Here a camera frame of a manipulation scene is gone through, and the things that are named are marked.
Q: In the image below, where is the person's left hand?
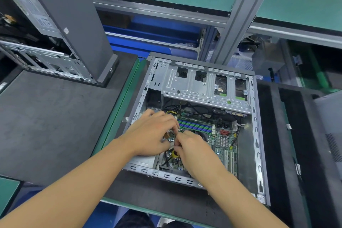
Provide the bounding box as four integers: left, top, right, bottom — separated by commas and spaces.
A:
120, 109, 180, 157

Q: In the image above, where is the person's right hand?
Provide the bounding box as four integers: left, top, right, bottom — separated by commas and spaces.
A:
171, 130, 228, 186

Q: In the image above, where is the green motherboard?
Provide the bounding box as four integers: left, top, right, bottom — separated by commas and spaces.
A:
157, 105, 240, 177

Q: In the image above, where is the dark grey computer case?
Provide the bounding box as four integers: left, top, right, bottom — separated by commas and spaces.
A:
115, 52, 271, 206

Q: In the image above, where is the grey case side panel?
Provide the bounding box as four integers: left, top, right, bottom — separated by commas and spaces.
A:
314, 90, 342, 163

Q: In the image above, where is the silver computer case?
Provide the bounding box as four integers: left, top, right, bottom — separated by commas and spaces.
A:
0, 0, 119, 87

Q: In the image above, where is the person's right forearm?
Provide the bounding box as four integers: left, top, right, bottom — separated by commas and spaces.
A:
203, 166, 289, 228

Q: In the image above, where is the person's left forearm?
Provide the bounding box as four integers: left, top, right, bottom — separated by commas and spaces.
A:
0, 137, 141, 228

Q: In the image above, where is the silver power supply unit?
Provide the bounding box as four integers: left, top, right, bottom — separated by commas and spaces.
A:
125, 155, 158, 171

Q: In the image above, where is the blue plastic crate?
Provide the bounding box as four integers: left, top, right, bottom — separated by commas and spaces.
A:
102, 14, 204, 57

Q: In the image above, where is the black divided foam tray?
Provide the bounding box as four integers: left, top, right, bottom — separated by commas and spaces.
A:
258, 81, 342, 228

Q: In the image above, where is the clear plastic bag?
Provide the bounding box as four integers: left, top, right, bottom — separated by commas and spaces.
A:
206, 41, 257, 72

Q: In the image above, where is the thick aluminium frame post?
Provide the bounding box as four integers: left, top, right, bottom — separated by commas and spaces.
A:
211, 0, 283, 66

